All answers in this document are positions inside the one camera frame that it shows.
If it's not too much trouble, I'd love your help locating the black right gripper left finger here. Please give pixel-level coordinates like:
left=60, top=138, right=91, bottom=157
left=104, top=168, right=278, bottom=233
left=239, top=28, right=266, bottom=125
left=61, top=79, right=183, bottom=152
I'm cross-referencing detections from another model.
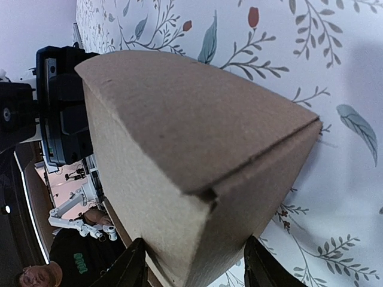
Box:
left=94, top=238, right=147, bottom=287

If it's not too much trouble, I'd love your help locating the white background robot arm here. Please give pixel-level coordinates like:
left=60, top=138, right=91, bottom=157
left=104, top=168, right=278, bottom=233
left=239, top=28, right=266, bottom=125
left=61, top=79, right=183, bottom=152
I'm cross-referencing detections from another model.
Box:
left=48, top=187, right=305, bottom=286

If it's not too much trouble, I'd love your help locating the person in black shirt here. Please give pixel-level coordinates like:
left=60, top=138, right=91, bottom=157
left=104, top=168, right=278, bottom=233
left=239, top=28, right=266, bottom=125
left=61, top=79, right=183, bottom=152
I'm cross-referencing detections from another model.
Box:
left=13, top=228, right=126, bottom=286

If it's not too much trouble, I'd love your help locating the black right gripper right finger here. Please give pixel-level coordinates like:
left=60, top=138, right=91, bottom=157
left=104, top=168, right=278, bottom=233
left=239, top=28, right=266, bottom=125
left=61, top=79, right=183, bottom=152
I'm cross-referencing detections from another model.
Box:
left=244, top=236, right=305, bottom=287

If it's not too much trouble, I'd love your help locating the brown cardboard box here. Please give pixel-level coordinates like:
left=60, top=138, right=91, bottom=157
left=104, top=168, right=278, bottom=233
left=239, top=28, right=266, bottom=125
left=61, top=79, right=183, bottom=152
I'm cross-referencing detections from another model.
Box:
left=75, top=50, right=322, bottom=286

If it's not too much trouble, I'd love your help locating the floral patterned table mat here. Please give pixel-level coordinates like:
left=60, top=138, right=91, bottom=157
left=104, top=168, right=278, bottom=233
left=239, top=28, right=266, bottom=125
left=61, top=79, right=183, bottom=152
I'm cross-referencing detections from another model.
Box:
left=76, top=1, right=382, bottom=286

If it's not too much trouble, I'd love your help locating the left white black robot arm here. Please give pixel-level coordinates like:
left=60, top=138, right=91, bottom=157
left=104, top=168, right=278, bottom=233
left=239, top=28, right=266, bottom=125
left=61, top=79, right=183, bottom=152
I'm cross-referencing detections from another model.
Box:
left=1, top=46, right=97, bottom=167

